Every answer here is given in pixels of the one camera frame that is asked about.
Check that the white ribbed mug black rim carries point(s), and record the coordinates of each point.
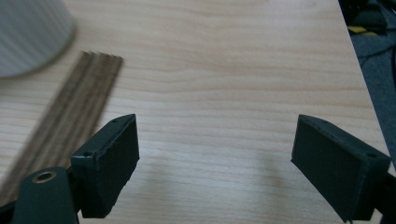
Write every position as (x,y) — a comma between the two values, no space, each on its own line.
(28,34)

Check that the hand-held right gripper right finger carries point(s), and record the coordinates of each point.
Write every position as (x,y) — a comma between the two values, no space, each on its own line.
(336,168)

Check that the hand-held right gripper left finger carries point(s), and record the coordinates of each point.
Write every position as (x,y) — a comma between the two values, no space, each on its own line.
(106,168)

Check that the bundle of brown chopsticks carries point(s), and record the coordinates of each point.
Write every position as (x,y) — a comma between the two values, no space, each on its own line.
(74,109)

